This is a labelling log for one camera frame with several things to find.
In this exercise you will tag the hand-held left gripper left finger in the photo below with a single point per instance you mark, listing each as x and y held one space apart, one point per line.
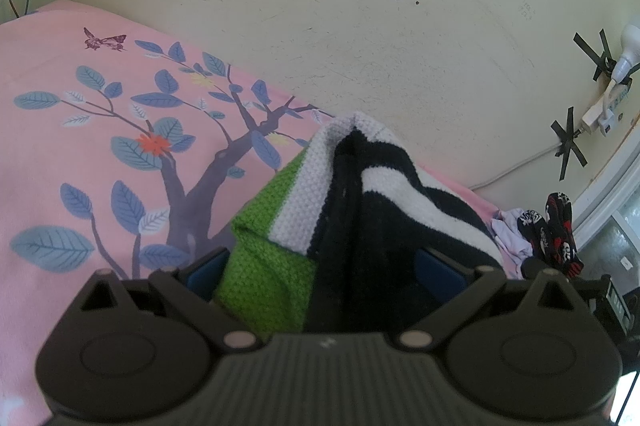
207 273

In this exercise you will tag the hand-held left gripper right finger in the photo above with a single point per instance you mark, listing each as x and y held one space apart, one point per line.
440 273

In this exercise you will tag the green and black knit sweater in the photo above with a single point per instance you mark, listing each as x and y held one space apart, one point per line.
370 231

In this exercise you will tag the white garment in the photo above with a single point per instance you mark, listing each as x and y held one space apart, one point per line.
510 236

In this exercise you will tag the frosted glass window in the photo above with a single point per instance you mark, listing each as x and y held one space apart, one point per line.
615 226

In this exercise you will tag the black and red patterned garment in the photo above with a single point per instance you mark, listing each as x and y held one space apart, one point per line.
555 231

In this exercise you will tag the black tape cross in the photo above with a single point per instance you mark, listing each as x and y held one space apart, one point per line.
569 141
597 56

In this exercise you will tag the pink floral bedsheet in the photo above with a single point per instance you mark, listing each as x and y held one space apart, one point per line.
75 156

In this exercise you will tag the white power strip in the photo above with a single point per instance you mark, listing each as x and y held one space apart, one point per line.
602 113

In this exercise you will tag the white light bulb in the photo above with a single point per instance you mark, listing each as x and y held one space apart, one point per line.
627 51

